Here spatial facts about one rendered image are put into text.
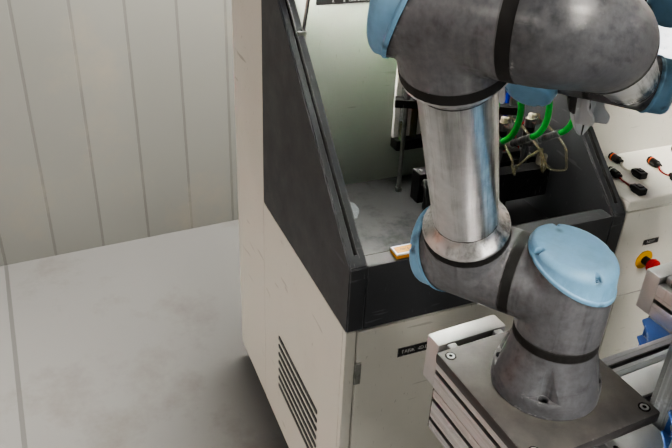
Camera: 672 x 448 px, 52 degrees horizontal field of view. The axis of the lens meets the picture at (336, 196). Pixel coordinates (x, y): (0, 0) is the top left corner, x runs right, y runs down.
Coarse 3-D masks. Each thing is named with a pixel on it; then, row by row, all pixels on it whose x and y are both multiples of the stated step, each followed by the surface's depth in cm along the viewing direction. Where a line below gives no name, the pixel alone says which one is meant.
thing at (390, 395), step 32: (416, 320) 150; (448, 320) 154; (512, 320) 163; (384, 352) 151; (416, 352) 155; (384, 384) 156; (416, 384) 161; (352, 416) 157; (384, 416) 162; (416, 416) 166
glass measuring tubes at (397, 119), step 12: (396, 72) 183; (396, 84) 184; (396, 108) 187; (396, 120) 188; (408, 120) 190; (396, 132) 190; (408, 132) 192; (420, 132) 192; (396, 144) 189; (408, 144) 190; (420, 144) 192
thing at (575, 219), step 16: (528, 224) 155; (544, 224) 155; (576, 224) 156; (592, 224) 158; (608, 224) 160; (368, 256) 141; (384, 256) 141; (368, 272) 139; (384, 272) 140; (400, 272) 142; (368, 288) 140; (384, 288) 142; (400, 288) 144; (416, 288) 146; (432, 288) 148; (368, 304) 143; (384, 304) 144; (400, 304) 146; (416, 304) 148; (432, 304) 150; (448, 304) 152; (464, 304) 154; (368, 320) 145; (384, 320) 147
